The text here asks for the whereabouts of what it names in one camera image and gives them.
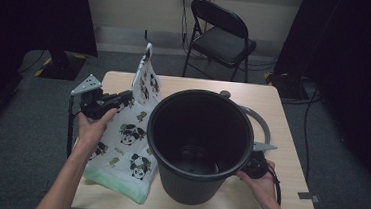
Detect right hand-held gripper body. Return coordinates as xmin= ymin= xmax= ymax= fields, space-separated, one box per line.
xmin=243 ymin=140 xmax=279 ymax=182

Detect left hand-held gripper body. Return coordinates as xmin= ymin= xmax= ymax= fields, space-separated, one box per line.
xmin=68 ymin=73 xmax=125 ymax=122

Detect panda print trash bag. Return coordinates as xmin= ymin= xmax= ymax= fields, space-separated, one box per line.
xmin=80 ymin=38 xmax=169 ymax=206

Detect dark grey trash bin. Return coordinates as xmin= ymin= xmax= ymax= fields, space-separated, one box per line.
xmin=141 ymin=85 xmax=260 ymax=209

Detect person's right hand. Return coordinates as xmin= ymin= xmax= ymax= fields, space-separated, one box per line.
xmin=234 ymin=158 xmax=282 ymax=209

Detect person's left hand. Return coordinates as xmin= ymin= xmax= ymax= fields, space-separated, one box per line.
xmin=73 ymin=105 xmax=119 ymax=160

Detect black floor stand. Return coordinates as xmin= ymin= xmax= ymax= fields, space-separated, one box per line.
xmin=262 ymin=70 xmax=311 ymax=102
xmin=35 ymin=47 xmax=88 ymax=83

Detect grey tape strip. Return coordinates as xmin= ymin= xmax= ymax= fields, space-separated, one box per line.
xmin=296 ymin=191 xmax=321 ymax=204

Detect black folding chair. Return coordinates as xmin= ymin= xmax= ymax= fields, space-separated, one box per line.
xmin=181 ymin=0 xmax=261 ymax=84

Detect black curtain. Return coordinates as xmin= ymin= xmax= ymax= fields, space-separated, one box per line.
xmin=263 ymin=0 xmax=371 ymax=200
xmin=0 ymin=0 xmax=103 ymax=151

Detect right hand-held gripper cable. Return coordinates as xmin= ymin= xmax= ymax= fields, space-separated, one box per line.
xmin=264 ymin=164 xmax=285 ymax=207

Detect thin black floor cable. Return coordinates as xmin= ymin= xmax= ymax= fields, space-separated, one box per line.
xmin=17 ymin=47 xmax=47 ymax=76

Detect black wall cable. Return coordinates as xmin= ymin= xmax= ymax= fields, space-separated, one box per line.
xmin=175 ymin=0 xmax=200 ymax=58

